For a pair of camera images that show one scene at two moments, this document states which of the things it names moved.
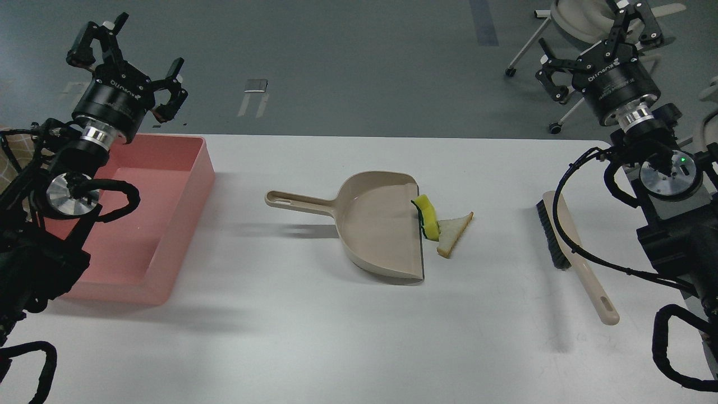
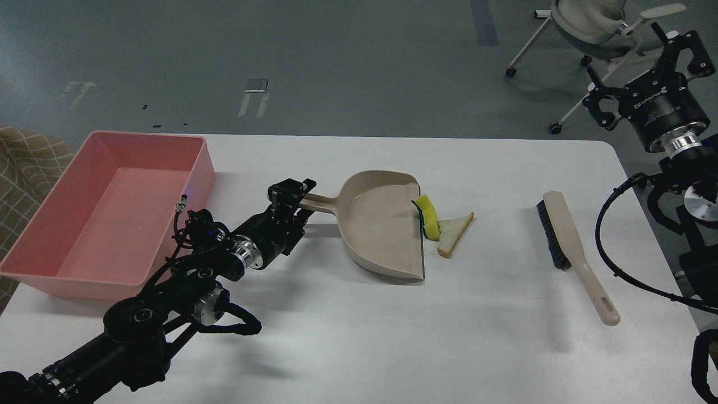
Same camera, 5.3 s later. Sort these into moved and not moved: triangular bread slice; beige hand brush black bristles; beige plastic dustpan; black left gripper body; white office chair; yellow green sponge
Moved: black left gripper body
Not moved: beige hand brush black bristles; white office chair; yellow green sponge; beige plastic dustpan; triangular bread slice
